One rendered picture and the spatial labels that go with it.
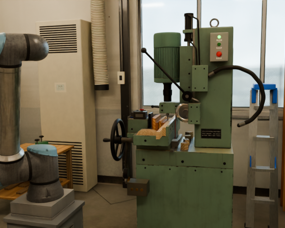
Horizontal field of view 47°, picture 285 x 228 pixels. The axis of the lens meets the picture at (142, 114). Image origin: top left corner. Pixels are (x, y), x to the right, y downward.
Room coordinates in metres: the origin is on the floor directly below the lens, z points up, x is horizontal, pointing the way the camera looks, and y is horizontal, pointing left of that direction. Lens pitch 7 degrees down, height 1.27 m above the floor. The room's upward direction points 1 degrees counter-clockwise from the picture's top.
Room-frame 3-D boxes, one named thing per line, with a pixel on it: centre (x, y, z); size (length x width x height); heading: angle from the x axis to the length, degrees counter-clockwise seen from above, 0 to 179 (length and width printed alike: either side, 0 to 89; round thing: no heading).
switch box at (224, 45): (1.92, -0.44, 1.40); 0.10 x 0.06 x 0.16; 77
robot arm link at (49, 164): (1.67, 0.53, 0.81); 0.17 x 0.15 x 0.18; 124
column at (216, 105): (2.07, -0.45, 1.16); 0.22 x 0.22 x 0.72; 77
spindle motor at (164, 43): (2.13, -0.16, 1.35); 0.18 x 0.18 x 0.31
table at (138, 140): (2.18, -0.06, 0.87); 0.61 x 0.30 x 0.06; 167
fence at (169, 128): (2.14, -0.21, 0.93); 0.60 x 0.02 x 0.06; 167
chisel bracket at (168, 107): (2.12, -0.18, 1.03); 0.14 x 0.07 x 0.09; 77
